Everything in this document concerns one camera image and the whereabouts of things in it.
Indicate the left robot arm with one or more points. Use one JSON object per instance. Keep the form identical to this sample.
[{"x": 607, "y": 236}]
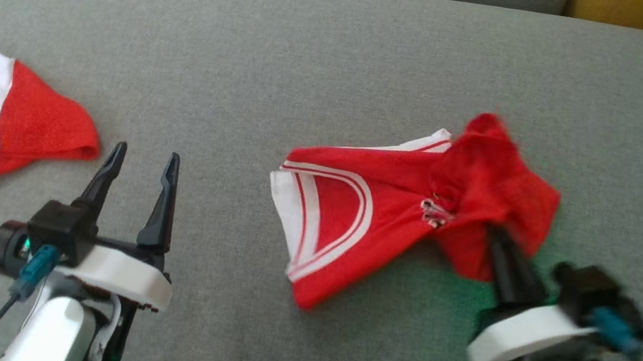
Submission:
[{"x": 56, "y": 332}]

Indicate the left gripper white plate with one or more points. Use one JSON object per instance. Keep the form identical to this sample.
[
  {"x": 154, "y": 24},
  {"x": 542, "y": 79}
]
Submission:
[{"x": 122, "y": 275}]

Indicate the red shorts with white stripe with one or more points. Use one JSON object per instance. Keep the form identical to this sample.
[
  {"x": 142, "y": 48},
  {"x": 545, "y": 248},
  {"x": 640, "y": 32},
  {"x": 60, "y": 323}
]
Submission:
[{"x": 30, "y": 124}]

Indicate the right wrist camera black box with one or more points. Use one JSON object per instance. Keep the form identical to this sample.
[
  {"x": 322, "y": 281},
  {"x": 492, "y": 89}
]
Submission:
[{"x": 585, "y": 290}]

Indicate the grey fabric sofa seat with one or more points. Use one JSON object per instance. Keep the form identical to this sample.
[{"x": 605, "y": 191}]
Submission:
[{"x": 316, "y": 46}]

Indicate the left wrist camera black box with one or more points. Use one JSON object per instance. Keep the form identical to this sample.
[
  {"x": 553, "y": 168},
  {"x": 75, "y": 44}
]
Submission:
[{"x": 60, "y": 224}]

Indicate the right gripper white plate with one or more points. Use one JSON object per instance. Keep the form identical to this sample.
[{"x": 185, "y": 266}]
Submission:
[{"x": 521, "y": 338}]

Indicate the red jersey with white trim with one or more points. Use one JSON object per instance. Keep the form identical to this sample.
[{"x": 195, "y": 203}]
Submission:
[{"x": 398, "y": 179}]

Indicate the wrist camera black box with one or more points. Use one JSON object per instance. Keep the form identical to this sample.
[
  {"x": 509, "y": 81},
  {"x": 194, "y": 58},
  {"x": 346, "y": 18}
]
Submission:
[
  {"x": 585, "y": 290},
  {"x": 60, "y": 224}
]

